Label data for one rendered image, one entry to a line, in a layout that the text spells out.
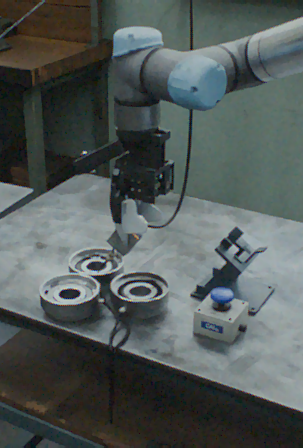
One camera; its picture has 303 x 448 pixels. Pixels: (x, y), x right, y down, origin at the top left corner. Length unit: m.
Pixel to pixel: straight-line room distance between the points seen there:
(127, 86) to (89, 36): 1.90
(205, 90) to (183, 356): 0.43
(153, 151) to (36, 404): 0.60
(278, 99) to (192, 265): 1.48
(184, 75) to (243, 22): 1.79
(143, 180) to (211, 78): 0.22
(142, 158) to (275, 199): 1.82
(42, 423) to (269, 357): 0.51
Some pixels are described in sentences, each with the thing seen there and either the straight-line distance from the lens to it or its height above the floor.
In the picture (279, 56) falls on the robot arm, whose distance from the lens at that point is 1.09.
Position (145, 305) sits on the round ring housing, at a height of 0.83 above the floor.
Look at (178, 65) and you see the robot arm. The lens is 1.06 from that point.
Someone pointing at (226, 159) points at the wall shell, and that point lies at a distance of 2.99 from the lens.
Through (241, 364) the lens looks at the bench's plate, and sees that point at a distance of 1.19.
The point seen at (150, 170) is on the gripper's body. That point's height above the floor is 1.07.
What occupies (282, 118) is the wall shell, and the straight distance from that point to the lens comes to 2.85.
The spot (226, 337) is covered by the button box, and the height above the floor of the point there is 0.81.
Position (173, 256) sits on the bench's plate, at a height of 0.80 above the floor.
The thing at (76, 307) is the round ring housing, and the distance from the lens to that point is 1.26.
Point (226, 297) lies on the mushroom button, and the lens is 1.22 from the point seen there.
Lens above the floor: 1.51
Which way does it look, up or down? 26 degrees down
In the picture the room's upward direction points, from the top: straight up
